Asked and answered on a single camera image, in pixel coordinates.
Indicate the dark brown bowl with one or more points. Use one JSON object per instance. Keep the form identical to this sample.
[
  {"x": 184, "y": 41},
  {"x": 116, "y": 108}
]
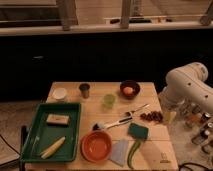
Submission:
[{"x": 130, "y": 83}]

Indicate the green plastic cup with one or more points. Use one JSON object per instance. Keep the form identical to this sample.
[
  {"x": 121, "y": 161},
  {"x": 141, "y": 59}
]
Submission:
[{"x": 109, "y": 100}]

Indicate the tan bar in tray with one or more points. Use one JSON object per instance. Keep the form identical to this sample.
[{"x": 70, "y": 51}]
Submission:
[{"x": 57, "y": 119}]

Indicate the orange plastic bowl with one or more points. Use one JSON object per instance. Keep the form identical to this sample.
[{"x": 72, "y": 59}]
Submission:
[{"x": 96, "y": 146}]

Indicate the dark metal cup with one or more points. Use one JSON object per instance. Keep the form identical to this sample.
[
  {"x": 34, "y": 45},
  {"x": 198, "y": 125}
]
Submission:
[{"x": 84, "y": 89}]

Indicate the green sponge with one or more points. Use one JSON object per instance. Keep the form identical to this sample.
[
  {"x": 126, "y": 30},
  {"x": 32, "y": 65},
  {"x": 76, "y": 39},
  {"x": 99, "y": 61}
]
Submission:
[{"x": 137, "y": 131}]

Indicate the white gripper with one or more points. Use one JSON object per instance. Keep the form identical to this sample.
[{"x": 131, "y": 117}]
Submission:
[{"x": 169, "y": 104}]

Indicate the orange egg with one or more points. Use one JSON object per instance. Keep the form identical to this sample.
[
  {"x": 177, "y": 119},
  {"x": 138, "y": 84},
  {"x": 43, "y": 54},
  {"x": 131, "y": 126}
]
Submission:
[{"x": 128, "y": 90}]

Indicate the green plastic tray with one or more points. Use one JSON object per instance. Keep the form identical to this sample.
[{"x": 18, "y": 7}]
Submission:
[{"x": 41, "y": 135}]

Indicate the green chili pepper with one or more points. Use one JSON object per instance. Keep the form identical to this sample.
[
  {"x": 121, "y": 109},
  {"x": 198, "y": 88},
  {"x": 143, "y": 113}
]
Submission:
[{"x": 132, "y": 151}]

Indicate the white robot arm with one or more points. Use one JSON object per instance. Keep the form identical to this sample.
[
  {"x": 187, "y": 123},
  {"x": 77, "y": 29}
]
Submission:
[{"x": 186, "y": 91}]

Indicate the dark red grape bunch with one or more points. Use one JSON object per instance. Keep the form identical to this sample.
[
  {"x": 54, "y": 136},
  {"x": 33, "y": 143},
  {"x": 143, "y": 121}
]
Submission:
[{"x": 152, "y": 116}]

